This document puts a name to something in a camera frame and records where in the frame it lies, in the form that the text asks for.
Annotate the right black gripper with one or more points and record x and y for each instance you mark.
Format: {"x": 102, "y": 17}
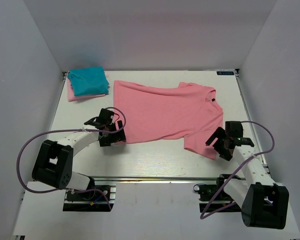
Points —
{"x": 219, "y": 133}

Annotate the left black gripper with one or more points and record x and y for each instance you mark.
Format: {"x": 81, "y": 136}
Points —
{"x": 118, "y": 136}

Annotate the pink t shirt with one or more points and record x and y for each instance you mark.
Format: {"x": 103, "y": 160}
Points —
{"x": 189, "y": 112}
{"x": 79, "y": 88}

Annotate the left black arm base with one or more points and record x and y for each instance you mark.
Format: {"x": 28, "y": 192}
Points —
{"x": 93, "y": 201}

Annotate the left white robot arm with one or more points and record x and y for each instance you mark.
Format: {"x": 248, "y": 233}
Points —
{"x": 54, "y": 162}

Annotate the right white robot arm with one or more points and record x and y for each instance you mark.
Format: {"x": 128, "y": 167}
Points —
{"x": 263, "y": 203}

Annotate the folded pink t shirt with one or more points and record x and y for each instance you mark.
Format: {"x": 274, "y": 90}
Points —
{"x": 79, "y": 88}

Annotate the folded teal t shirt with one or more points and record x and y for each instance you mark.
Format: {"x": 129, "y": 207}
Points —
{"x": 96, "y": 72}

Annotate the blue table label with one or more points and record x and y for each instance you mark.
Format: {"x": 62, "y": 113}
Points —
{"x": 225, "y": 73}

